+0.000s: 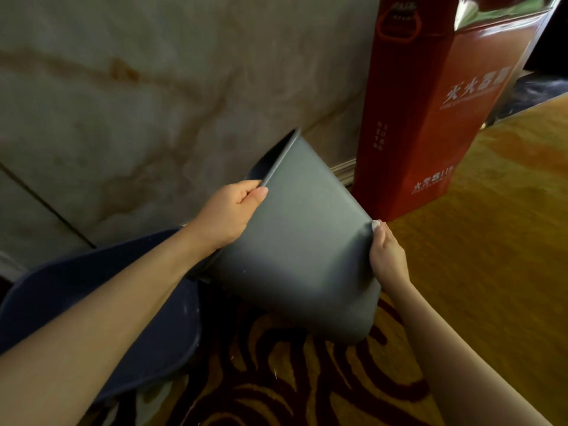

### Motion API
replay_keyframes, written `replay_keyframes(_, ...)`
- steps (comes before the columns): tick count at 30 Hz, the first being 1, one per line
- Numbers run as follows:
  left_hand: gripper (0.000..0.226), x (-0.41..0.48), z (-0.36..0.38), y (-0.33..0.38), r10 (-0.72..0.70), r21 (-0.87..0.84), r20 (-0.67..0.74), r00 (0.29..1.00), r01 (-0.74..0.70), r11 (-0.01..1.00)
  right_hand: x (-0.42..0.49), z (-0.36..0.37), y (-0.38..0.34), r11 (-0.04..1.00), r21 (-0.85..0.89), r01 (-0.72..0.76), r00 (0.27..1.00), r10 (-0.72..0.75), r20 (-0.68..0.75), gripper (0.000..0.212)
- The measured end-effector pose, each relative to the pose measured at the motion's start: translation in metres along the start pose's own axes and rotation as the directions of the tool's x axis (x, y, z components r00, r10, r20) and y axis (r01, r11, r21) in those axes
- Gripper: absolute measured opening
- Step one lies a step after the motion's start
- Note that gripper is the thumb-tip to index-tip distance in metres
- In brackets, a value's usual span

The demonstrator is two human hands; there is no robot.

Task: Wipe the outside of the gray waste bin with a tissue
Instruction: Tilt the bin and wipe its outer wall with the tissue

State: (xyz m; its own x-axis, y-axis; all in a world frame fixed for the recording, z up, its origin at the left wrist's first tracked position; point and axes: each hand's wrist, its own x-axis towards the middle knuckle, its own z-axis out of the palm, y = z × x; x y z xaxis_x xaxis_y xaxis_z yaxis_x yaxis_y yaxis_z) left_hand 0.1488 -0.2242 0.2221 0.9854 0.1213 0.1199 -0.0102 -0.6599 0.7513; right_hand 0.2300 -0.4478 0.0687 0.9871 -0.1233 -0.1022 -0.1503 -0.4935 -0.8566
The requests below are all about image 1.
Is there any person's right hand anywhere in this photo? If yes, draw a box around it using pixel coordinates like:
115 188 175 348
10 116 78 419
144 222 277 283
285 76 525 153
369 220 411 289

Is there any person's left hand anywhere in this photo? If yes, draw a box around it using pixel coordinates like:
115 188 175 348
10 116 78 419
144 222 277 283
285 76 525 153
185 179 269 252

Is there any grey plastic waste bin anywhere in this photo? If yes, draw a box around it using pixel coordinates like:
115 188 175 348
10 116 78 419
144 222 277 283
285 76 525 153
188 128 382 346

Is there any person's right forearm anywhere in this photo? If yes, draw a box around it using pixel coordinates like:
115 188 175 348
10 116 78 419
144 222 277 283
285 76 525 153
385 279 551 426

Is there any person's left forearm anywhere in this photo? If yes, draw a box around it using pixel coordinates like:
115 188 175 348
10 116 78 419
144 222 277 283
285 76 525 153
0 226 214 426

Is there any red fire extinguisher box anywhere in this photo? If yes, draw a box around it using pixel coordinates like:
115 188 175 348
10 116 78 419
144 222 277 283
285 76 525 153
351 0 564 223

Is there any dark blue plastic bin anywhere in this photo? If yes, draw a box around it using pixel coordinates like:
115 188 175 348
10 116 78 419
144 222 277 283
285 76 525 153
0 227 222 406

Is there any black garbage bag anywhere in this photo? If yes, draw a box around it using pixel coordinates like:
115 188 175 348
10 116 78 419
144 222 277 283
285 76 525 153
488 74 568 125

